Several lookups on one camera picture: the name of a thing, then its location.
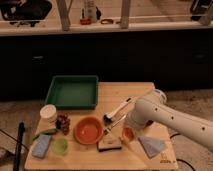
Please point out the red apple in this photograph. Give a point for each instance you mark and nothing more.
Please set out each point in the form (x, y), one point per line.
(127, 134)

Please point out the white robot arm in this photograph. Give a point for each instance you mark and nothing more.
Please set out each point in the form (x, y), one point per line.
(152, 107)

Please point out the green plastic tray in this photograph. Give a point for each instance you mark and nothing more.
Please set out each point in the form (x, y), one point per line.
(73, 92)

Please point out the silver fork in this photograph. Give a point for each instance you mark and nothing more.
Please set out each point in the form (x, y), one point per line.
(109, 128)

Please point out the orange bowl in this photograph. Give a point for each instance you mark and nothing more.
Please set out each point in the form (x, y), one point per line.
(88, 131)

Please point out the dark grape bunch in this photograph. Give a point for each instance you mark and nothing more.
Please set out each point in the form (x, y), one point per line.
(62, 123)

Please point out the white cup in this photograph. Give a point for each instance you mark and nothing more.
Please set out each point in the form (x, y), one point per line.
(48, 113)

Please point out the green pepper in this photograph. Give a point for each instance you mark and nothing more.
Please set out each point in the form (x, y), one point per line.
(45, 132)

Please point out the small green cup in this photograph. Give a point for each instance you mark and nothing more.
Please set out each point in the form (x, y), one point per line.
(59, 146)

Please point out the blue cloth right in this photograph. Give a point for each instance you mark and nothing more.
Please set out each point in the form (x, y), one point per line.
(152, 146)

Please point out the white bottle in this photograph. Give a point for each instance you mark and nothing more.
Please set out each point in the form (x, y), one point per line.
(90, 10)

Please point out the blue sponge left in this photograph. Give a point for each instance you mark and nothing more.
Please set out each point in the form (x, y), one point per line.
(41, 147)

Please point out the black pole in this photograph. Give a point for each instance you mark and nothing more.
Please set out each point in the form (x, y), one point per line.
(17, 157)

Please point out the black office chair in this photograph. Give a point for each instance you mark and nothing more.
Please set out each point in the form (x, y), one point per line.
(30, 12)

